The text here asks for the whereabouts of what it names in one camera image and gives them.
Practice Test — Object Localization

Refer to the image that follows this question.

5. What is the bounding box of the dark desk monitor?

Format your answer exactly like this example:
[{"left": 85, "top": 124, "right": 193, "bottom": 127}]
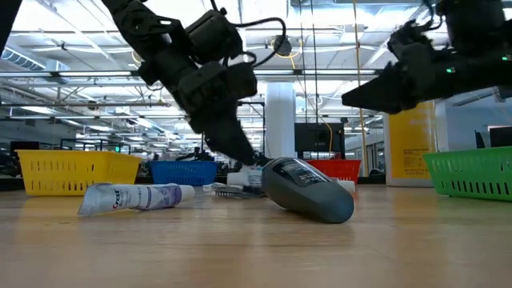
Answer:
[
  {"left": 488, "top": 126, "right": 512, "bottom": 148},
  {"left": 10, "top": 141, "right": 41, "bottom": 153}
]

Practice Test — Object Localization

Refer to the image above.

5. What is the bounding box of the black hanging cable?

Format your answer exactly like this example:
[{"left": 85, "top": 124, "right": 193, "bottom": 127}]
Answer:
[
  {"left": 310, "top": 0, "right": 320, "bottom": 125},
  {"left": 299, "top": 0, "right": 309, "bottom": 125}
]

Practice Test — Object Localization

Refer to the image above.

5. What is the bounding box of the thin yellow cable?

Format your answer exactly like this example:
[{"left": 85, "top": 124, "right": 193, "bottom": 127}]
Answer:
[{"left": 323, "top": 122, "right": 334, "bottom": 159}]

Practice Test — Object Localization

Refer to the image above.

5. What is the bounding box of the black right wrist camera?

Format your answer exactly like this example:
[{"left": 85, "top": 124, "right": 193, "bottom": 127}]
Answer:
[{"left": 386, "top": 19, "right": 435, "bottom": 51}]

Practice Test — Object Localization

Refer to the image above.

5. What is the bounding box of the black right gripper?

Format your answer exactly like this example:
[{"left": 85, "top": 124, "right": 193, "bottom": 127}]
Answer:
[{"left": 342, "top": 43, "right": 461, "bottom": 115}]

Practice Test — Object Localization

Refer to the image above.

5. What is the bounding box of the red plastic basket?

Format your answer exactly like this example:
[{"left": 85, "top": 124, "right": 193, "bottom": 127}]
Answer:
[{"left": 306, "top": 158, "right": 362, "bottom": 186}]

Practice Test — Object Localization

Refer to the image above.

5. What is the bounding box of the black monitor screen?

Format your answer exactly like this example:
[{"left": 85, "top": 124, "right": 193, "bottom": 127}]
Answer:
[{"left": 294, "top": 122, "right": 346, "bottom": 154}]

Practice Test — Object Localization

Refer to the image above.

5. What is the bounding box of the yellow plastic basket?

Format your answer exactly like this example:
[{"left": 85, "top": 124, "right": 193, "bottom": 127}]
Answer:
[{"left": 16, "top": 150, "right": 142, "bottom": 197}]

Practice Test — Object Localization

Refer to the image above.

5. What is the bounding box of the white wipes canister yellow label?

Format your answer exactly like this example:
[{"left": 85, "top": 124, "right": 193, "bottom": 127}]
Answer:
[{"left": 382, "top": 100, "right": 439, "bottom": 188}]

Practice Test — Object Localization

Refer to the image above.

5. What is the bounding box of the green plastic basket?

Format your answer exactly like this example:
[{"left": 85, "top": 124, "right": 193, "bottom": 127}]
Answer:
[{"left": 422, "top": 146, "right": 512, "bottom": 202}]

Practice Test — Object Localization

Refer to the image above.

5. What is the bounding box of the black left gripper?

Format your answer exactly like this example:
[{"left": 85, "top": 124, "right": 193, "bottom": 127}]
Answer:
[{"left": 178, "top": 62, "right": 259, "bottom": 166}]

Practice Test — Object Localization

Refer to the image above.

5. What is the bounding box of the grey toiletry bottle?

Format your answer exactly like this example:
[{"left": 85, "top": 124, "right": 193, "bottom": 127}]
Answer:
[{"left": 261, "top": 157, "right": 355, "bottom": 224}]

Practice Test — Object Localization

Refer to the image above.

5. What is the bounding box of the black ceiling cord reel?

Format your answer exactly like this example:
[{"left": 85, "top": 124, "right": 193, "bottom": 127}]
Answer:
[{"left": 274, "top": 35, "right": 293, "bottom": 57}]

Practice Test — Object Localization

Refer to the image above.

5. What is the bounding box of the white Crest toothpaste tube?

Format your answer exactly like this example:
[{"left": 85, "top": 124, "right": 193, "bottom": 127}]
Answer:
[{"left": 77, "top": 182, "right": 196, "bottom": 218}]

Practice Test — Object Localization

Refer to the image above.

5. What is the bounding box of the white building column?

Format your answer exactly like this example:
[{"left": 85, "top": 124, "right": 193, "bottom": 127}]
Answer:
[{"left": 266, "top": 82, "right": 297, "bottom": 159}]

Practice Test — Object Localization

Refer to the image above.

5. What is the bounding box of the blue plastic basket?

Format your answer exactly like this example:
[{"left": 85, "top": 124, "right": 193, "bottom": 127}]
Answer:
[{"left": 150, "top": 160, "right": 219, "bottom": 186}]

